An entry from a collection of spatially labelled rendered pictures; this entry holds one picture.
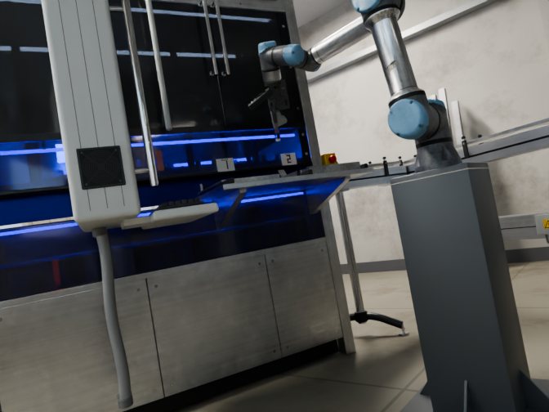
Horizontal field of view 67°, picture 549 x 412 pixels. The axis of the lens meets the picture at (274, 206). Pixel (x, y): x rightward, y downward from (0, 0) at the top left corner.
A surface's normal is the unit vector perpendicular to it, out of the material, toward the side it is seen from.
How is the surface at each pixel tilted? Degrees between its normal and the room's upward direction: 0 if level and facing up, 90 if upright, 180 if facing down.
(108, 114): 90
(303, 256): 90
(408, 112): 98
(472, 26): 90
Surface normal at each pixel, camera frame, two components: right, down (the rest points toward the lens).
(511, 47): -0.64, 0.07
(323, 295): 0.44, -0.12
